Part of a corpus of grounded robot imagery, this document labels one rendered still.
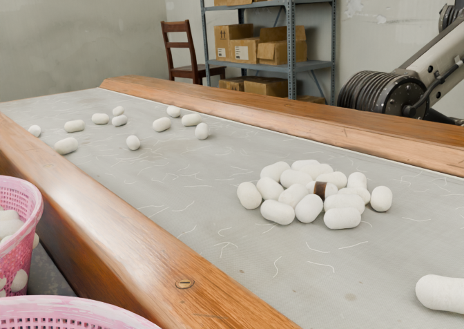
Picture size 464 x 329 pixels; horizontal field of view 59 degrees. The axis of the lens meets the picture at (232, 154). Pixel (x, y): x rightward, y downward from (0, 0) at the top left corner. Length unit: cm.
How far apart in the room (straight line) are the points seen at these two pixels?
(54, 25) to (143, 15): 99
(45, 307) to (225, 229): 16
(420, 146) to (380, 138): 5
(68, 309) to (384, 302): 19
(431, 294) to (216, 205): 22
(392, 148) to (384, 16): 235
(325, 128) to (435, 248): 29
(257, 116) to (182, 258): 44
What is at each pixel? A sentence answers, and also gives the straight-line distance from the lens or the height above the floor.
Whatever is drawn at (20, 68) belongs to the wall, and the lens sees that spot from 477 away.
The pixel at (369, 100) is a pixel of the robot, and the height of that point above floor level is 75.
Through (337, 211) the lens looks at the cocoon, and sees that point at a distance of 36.
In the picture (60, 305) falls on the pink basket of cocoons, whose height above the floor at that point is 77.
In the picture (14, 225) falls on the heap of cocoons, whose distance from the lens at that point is 44.
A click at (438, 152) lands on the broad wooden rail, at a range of 52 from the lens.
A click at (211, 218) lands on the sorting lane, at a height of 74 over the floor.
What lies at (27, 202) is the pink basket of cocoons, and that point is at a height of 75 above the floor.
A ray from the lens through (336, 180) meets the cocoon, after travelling 43.
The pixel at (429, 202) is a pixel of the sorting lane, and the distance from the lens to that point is 43.
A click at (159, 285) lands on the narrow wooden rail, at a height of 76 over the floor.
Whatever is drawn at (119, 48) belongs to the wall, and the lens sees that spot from 501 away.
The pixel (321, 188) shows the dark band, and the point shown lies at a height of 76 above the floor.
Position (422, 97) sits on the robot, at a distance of 84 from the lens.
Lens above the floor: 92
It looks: 19 degrees down
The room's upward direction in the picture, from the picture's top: 4 degrees counter-clockwise
